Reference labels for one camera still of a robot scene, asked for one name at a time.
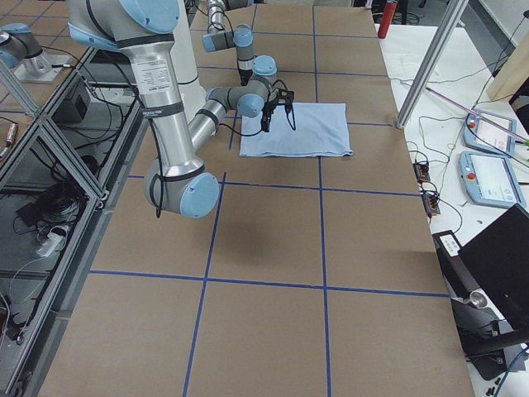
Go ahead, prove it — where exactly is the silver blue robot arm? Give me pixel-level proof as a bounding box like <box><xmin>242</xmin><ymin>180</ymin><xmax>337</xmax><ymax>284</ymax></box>
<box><xmin>69</xmin><ymin>1</ymin><xmax>279</xmax><ymax>218</ymax></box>
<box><xmin>202</xmin><ymin>0</ymin><xmax>256</xmax><ymax>86</ymax></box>

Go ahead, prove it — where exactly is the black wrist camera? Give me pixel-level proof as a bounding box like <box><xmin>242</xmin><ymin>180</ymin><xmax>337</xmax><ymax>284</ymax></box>
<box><xmin>275</xmin><ymin>88</ymin><xmax>296</xmax><ymax>131</ymax></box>

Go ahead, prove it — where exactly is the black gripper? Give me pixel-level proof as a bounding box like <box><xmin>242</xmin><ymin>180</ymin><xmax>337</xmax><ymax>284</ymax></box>
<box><xmin>260</xmin><ymin>94</ymin><xmax>279</xmax><ymax>132</ymax></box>

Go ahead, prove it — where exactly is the light blue t-shirt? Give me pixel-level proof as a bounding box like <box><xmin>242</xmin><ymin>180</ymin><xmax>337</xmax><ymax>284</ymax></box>
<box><xmin>240</xmin><ymin>103</ymin><xmax>354</xmax><ymax>158</ymax></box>

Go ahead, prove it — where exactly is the aluminium frame post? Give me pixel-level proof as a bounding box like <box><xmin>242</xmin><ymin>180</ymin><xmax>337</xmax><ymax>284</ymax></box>
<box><xmin>396</xmin><ymin>0</ymin><xmax>469</xmax><ymax>129</ymax></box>

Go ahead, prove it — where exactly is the lower teach pendant tablet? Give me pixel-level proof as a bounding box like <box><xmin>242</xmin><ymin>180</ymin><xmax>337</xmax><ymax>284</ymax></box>
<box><xmin>458</xmin><ymin>151</ymin><xmax>526</xmax><ymax>208</ymax></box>

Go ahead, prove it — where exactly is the small electronics board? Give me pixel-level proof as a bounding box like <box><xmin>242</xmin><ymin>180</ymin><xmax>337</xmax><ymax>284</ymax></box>
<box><xmin>412</xmin><ymin>162</ymin><xmax>431</xmax><ymax>183</ymax></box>

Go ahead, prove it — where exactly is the teach pendant tablet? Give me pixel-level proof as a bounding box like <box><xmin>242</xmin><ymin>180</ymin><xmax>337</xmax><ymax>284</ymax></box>
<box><xmin>458</xmin><ymin>151</ymin><xmax>526</xmax><ymax>208</ymax></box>
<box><xmin>463</xmin><ymin>109</ymin><xmax>517</xmax><ymax>155</ymax></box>

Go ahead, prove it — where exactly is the aluminium frame rack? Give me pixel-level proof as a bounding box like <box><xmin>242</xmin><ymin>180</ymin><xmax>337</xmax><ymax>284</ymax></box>
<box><xmin>1</xmin><ymin>49</ymin><xmax>145</xmax><ymax>396</ymax></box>

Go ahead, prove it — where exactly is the red bottle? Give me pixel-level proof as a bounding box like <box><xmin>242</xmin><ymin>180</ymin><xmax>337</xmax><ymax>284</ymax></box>
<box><xmin>377</xmin><ymin>0</ymin><xmax>398</xmax><ymax>39</ymax></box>

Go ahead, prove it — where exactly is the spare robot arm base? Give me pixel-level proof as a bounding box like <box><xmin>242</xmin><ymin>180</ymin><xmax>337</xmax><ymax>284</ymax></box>
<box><xmin>1</xmin><ymin>22</ymin><xmax>60</xmax><ymax>84</ymax></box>

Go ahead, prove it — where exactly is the black monitor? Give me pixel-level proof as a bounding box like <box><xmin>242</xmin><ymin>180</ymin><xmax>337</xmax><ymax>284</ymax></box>
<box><xmin>433</xmin><ymin>204</ymin><xmax>528</xmax><ymax>380</ymax></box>

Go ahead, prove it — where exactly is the upper teach pendant tablet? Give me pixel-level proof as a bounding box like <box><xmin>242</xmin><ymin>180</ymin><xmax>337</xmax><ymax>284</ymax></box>
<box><xmin>463</xmin><ymin>109</ymin><xmax>517</xmax><ymax>155</ymax></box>

